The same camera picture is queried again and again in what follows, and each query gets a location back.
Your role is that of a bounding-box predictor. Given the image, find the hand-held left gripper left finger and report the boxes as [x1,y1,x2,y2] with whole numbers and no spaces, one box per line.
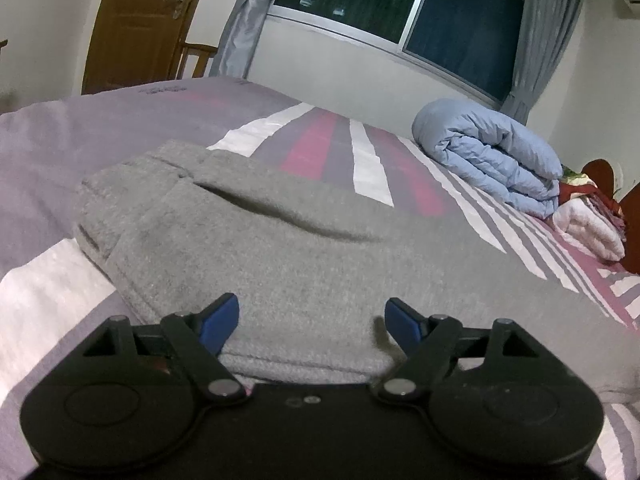
[82,293,249,406]

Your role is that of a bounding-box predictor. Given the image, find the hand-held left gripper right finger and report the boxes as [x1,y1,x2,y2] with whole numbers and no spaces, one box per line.
[370,297,549,407]

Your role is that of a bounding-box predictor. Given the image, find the grey pants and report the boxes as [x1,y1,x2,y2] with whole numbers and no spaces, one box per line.
[72,140,640,404]

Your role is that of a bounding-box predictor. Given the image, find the folded light blue duvet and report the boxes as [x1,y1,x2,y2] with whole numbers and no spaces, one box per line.
[412,99,565,220]

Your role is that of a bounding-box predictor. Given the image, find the folded white blanket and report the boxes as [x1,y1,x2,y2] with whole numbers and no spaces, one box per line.
[552,200,627,262]

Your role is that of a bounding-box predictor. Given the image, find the stack of red folded clothes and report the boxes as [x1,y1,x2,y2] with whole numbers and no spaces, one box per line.
[557,169,627,235]

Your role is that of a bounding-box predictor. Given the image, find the bed with striped sheet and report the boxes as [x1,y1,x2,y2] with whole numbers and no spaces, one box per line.
[0,76,640,480]

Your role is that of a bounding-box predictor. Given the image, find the wooden chair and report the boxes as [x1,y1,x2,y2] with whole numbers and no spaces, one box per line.
[176,40,217,80]

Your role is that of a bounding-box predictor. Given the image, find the grey curtain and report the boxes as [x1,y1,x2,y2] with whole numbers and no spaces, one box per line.
[499,0,592,127]
[209,0,292,79]

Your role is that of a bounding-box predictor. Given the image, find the brown wooden door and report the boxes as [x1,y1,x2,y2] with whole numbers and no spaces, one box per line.
[81,0,215,96]

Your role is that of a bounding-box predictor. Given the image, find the sliding glass window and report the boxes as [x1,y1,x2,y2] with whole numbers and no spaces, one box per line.
[269,0,527,107]

